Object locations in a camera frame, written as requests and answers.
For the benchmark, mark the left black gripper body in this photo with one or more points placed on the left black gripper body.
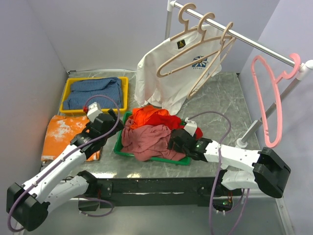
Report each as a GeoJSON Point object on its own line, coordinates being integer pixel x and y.
{"type": "Point", "coordinates": [116, 129]}

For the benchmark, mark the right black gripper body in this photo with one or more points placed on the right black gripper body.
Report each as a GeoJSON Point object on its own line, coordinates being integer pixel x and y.
{"type": "Point", "coordinates": [181, 150]}

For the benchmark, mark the green plastic tray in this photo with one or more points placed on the green plastic tray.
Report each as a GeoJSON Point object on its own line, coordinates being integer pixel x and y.
{"type": "Point", "coordinates": [118, 148]}

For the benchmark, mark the dusty pink t shirt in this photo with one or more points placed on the dusty pink t shirt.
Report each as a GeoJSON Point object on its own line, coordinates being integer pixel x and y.
{"type": "Point", "coordinates": [144, 144]}

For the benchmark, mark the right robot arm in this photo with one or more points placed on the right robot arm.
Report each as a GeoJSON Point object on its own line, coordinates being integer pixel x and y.
{"type": "Point", "coordinates": [260, 169]}

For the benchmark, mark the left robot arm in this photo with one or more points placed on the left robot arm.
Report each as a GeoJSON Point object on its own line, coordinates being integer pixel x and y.
{"type": "Point", "coordinates": [29, 204]}

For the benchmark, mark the red t shirt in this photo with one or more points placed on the red t shirt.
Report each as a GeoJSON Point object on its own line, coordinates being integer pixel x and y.
{"type": "Point", "coordinates": [164, 125]}

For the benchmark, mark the orange t shirt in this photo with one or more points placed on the orange t shirt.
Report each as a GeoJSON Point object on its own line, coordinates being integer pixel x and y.
{"type": "Point", "coordinates": [141, 115]}

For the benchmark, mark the blue checked shirt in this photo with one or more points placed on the blue checked shirt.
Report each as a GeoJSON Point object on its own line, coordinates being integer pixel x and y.
{"type": "Point", "coordinates": [108, 91]}

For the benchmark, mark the white t shirt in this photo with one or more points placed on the white t shirt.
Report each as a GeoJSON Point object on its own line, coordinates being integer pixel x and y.
{"type": "Point", "coordinates": [170, 92]}

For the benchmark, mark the beige hanger holding white shirt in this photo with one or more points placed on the beige hanger holding white shirt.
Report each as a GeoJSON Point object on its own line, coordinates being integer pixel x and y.
{"type": "Point", "coordinates": [185, 22]}

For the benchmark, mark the orange white patterned cloth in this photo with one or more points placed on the orange white patterned cloth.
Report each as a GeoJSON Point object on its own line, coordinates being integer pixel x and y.
{"type": "Point", "coordinates": [60, 131]}

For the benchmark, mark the black base bar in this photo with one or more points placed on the black base bar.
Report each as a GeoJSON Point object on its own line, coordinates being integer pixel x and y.
{"type": "Point", "coordinates": [153, 191]}

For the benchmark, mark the yellow plastic tray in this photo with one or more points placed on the yellow plastic tray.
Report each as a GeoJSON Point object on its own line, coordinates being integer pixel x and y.
{"type": "Point", "coordinates": [125, 84]}

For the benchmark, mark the metal clothes rack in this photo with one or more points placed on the metal clothes rack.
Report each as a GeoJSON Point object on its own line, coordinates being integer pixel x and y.
{"type": "Point", "coordinates": [282, 85]}

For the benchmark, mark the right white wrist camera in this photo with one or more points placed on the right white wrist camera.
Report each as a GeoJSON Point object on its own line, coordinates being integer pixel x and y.
{"type": "Point", "coordinates": [190, 126]}

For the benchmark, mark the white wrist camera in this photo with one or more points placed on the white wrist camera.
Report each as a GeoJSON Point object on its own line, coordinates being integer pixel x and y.
{"type": "Point", "coordinates": [92, 111]}
{"type": "Point", "coordinates": [190, 126]}

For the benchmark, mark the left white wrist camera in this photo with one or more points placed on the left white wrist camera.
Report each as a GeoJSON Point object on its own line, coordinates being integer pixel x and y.
{"type": "Point", "coordinates": [92, 111]}

